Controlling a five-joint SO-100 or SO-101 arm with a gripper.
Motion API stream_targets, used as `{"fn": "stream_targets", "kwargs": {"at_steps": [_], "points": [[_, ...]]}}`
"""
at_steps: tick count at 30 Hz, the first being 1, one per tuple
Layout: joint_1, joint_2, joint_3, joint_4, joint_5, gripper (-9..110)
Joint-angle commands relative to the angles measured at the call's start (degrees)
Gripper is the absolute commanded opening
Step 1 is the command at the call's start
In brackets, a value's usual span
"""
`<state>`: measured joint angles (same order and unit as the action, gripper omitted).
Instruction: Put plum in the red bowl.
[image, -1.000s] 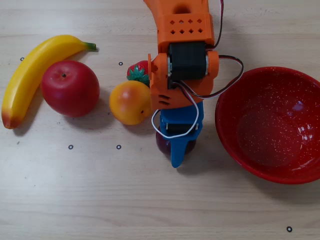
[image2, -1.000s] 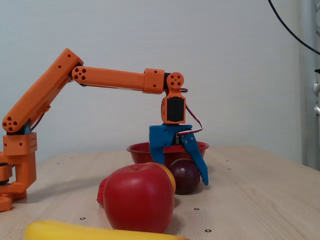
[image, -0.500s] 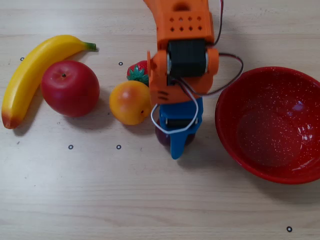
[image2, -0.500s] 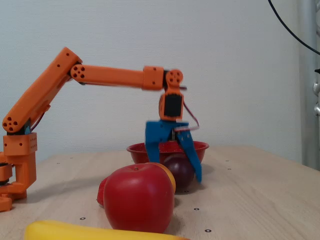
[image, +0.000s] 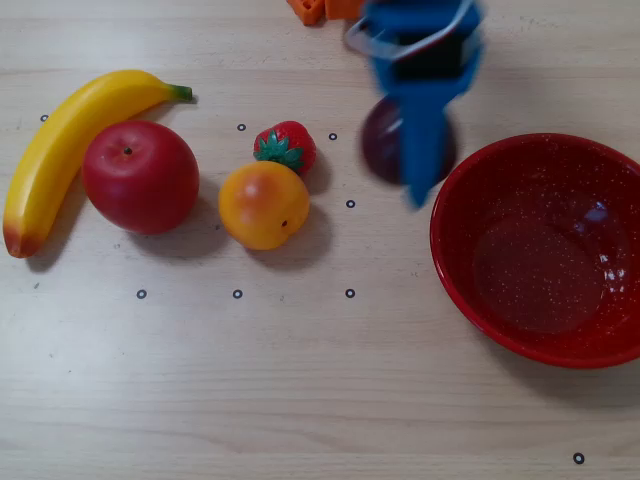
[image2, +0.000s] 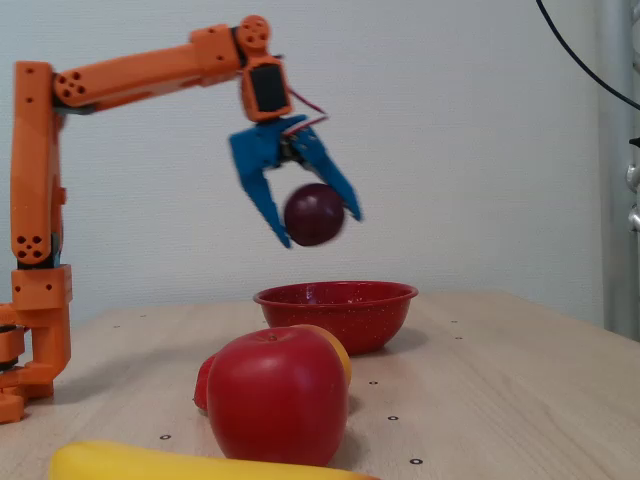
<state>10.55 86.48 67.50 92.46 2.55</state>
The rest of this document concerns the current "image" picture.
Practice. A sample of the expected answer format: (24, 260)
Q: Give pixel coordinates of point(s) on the yellow toy banana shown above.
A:
(60, 145)

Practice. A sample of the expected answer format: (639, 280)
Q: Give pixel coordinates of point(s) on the orange toy peach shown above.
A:
(262, 207)

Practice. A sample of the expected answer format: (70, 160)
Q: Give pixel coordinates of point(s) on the dark purple toy plum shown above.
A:
(382, 145)

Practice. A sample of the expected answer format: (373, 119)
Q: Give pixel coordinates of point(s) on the red toy apple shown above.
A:
(140, 180)

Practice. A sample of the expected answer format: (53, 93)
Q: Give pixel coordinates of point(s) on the red toy strawberry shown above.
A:
(292, 137)

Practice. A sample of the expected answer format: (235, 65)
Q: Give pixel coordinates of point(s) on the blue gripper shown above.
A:
(424, 107)

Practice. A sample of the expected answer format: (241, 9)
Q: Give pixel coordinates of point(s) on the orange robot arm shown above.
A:
(312, 9)

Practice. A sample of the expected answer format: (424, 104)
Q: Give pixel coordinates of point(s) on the red speckled enamel bowl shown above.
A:
(540, 280)

